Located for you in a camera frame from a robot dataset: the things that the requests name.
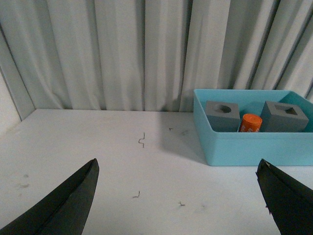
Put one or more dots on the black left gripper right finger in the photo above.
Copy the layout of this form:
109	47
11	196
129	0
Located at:
288	201

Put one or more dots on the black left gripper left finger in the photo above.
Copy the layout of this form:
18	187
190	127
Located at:
64	211

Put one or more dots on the gray cube with rectangular hole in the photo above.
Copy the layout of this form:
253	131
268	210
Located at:
282	117

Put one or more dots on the orange cylinder part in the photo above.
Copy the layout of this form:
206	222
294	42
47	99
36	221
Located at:
250	123

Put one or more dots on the gray cube with round hole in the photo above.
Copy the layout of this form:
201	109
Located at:
223	116

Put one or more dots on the light blue plastic box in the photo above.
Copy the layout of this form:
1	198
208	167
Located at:
247	149

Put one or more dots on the white pleated curtain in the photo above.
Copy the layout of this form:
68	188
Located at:
149	55

